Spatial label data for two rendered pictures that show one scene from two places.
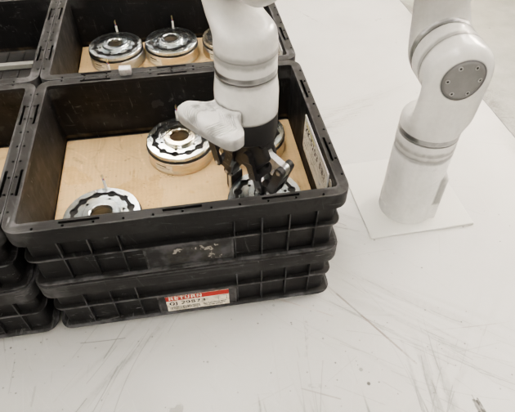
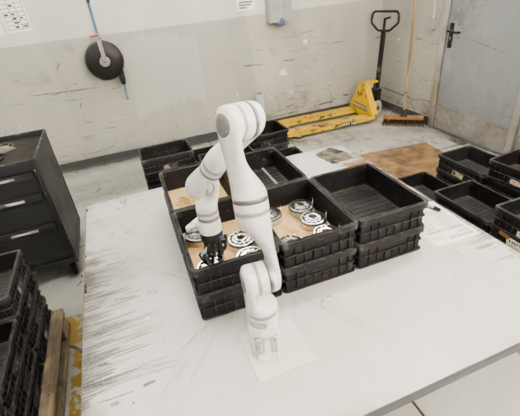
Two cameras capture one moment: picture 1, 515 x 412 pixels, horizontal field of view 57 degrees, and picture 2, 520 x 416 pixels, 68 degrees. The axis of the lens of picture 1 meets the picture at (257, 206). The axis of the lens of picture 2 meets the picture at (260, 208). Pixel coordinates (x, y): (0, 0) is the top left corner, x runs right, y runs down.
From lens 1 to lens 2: 1.21 m
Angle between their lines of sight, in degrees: 62
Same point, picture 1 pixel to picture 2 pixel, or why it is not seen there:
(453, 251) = (237, 373)
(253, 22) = (201, 202)
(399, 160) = not seen: hidden behind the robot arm
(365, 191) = not seen: hidden behind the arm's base
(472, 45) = (243, 269)
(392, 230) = (246, 344)
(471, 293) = (210, 380)
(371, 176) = (285, 332)
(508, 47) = not seen: outside the picture
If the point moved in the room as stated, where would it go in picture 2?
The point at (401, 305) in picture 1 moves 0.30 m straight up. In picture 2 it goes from (200, 351) to (182, 280)
